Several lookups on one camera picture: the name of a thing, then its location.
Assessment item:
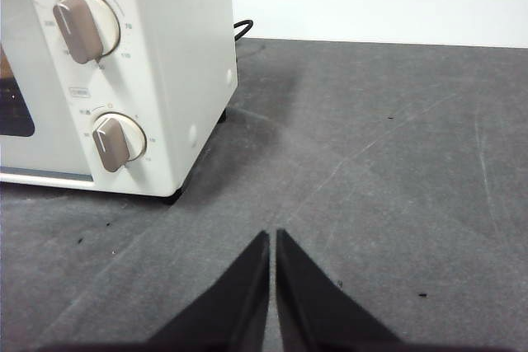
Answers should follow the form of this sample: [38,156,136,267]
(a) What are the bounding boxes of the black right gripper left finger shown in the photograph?
[36,230,271,352]

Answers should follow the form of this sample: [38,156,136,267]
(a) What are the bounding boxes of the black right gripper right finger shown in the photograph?
[275,228,528,352]

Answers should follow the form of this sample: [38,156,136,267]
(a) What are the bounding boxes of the white Toshiba toaster oven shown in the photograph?
[0,0,239,199]

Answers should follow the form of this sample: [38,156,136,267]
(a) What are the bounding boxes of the beige timer dial knob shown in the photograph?
[91,111,148,175]

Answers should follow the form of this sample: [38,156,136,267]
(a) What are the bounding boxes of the beige temperature dial knob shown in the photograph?
[52,0,122,65]

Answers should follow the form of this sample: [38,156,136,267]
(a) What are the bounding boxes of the black oven power cord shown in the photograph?
[233,19,254,42]

